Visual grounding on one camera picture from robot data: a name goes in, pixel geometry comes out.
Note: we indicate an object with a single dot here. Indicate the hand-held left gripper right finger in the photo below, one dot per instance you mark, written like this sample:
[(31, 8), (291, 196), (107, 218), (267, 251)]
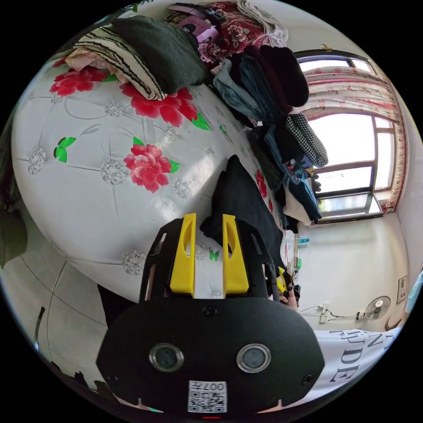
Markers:
[(235, 264)]

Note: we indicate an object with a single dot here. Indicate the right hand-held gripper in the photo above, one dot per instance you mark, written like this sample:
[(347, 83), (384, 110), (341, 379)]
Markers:
[(296, 290)]

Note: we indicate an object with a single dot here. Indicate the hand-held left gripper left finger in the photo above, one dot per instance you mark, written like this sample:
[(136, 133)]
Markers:
[(182, 261)]

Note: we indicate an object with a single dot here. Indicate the black long sleeve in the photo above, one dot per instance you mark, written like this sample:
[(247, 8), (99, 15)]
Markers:
[(244, 201)]

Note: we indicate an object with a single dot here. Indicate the person's right hand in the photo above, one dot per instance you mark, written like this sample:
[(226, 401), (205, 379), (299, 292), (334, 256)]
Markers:
[(291, 302)]

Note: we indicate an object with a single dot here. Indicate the person's body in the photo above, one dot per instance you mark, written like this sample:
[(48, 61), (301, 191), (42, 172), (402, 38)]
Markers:
[(347, 357)]

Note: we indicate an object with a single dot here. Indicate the bed with floral sheet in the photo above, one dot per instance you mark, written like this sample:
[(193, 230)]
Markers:
[(82, 205)]

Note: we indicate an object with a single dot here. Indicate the window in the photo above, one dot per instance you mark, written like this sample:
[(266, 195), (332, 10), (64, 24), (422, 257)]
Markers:
[(347, 138)]

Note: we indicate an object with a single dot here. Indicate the heaped pile of clothes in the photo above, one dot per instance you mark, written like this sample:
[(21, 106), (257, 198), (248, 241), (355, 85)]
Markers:
[(264, 86)]

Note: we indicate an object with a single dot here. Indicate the pink floral curtain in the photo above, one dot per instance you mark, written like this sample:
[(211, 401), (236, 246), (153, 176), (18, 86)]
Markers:
[(350, 89)]

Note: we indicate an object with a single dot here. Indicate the folded pile of clothes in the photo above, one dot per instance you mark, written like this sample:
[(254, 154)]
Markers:
[(165, 53)]

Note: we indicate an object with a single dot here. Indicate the purple printed bag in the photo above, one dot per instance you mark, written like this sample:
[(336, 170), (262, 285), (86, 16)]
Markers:
[(198, 28)]

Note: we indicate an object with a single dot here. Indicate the red floral blanket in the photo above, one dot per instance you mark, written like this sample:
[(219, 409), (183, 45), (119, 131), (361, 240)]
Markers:
[(231, 29)]

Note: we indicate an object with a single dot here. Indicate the white wall fan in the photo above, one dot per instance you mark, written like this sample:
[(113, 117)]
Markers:
[(376, 307)]

